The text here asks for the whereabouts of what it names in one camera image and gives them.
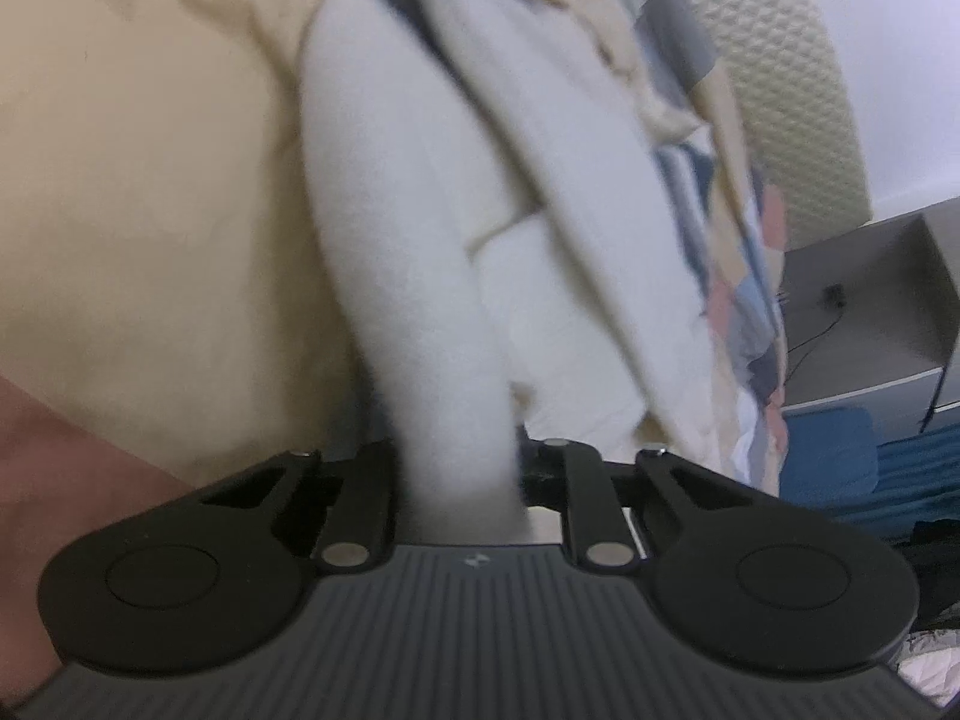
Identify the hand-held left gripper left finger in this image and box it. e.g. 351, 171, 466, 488
202, 440, 398, 571

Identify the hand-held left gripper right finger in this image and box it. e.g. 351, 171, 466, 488
516, 435, 760, 571

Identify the white fleece garment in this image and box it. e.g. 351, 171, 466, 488
296, 0, 722, 545

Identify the blue cushion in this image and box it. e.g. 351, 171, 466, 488
778, 405, 880, 512

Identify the cream bed sheet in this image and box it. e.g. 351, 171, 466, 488
0, 0, 790, 698

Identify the grey desk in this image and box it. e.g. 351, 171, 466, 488
776, 198, 960, 432

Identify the blue cloth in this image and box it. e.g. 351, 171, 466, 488
817, 431, 960, 535

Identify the dark clothing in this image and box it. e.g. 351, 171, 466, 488
891, 517, 960, 632

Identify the white quilted cloth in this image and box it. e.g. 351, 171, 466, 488
896, 626, 960, 710

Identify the cream quilted headboard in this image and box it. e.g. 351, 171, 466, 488
666, 0, 872, 253

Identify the black cable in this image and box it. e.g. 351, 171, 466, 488
780, 281, 850, 392

